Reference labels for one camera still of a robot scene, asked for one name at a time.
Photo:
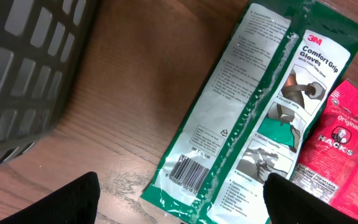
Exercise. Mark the green white packet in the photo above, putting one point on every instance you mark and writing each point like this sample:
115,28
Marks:
254,111

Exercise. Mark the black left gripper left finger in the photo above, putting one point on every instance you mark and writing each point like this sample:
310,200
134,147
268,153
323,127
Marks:
74,203

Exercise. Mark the red snack bag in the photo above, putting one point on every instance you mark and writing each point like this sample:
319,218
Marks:
328,164

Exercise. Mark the grey plastic mesh basket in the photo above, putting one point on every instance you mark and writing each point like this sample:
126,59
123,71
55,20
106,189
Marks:
41,44

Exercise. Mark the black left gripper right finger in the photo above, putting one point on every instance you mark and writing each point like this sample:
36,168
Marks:
287,203

